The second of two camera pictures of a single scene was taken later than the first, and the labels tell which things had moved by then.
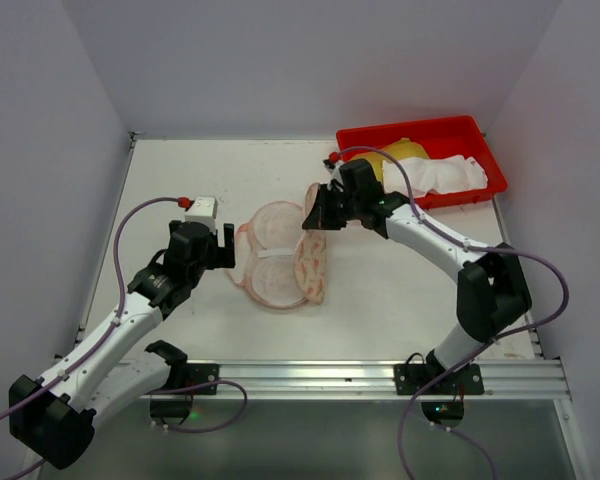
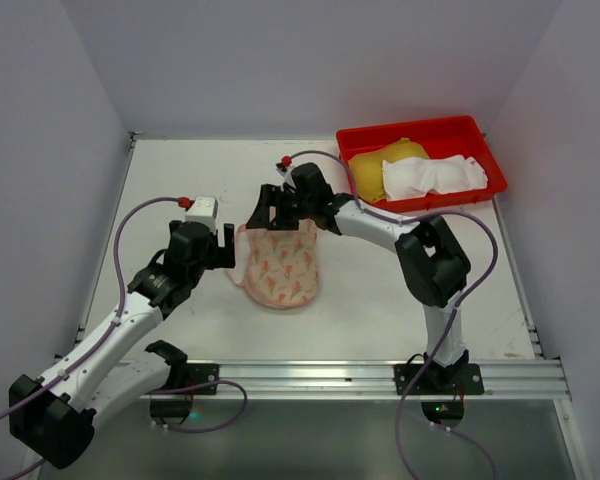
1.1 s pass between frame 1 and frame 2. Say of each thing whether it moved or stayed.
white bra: stayed
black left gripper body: stayed
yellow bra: stayed
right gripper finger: moved
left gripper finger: stayed
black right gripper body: moved
